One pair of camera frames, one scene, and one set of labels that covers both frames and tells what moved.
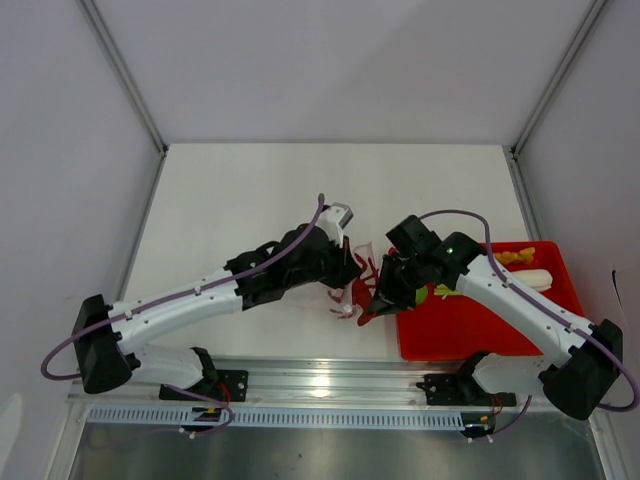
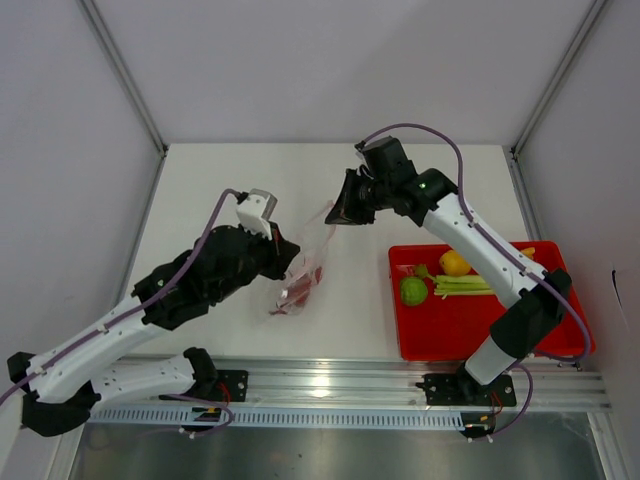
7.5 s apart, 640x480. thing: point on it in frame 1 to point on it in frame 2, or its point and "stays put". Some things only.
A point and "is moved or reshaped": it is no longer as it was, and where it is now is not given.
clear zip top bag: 353,299 is moved or reshaped
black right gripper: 388,300 to 347,211
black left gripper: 346,268 to 282,252
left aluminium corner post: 100,29 stays put
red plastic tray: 459,326 stays put
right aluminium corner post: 512,153 stays put
